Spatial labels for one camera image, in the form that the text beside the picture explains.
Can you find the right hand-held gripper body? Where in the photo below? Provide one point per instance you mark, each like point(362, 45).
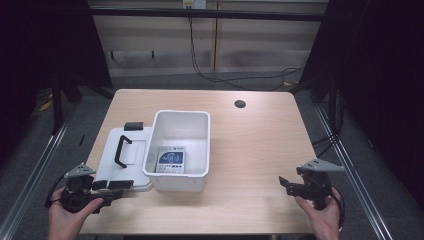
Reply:
point(315, 186)

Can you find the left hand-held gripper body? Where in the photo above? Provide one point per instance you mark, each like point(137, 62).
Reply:
point(77, 186)

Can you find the person's left hand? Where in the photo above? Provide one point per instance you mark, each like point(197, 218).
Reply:
point(65, 220)

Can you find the person's right hand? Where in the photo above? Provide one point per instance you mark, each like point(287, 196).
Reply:
point(321, 221)

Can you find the white and blue packet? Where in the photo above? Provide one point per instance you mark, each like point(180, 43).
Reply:
point(170, 160)

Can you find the black metal stand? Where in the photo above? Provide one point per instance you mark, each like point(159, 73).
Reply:
point(57, 110)

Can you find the yellow floor tape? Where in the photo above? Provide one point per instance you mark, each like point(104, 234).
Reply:
point(45, 106)

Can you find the black round table grommet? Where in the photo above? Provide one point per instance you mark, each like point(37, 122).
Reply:
point(240, 103)

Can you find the white plastic storage bin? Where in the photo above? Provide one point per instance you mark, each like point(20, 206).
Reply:
point(180, 128)

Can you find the black curtain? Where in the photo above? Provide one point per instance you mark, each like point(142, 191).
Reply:
point(40, 43)
point(383, 66)

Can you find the black horizontal metal bar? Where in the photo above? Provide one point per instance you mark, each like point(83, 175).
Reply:
point(200, 14)

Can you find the metal floor rail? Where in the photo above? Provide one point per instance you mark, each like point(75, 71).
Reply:
point(353, 180)
point(36, 166)

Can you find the white wall socket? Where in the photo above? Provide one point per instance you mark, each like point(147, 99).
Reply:
point(195, 3)

